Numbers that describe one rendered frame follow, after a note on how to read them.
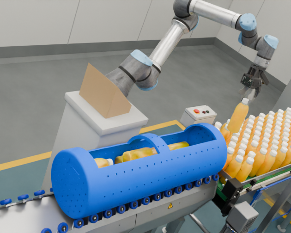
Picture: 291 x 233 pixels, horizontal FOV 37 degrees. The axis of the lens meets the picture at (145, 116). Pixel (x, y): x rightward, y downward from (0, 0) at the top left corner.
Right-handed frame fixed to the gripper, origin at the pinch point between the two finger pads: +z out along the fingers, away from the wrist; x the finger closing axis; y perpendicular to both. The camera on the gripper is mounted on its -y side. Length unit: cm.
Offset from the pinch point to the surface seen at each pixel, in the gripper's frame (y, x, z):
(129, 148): 57, -14, 34
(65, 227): 101, 11, 53
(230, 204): -3, 16, 57
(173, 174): 51, 13, 32
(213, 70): -303, -259, 81
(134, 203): 65, 9, 49
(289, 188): -32, 30, 40
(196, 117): -2.2, -27.5, 25.7
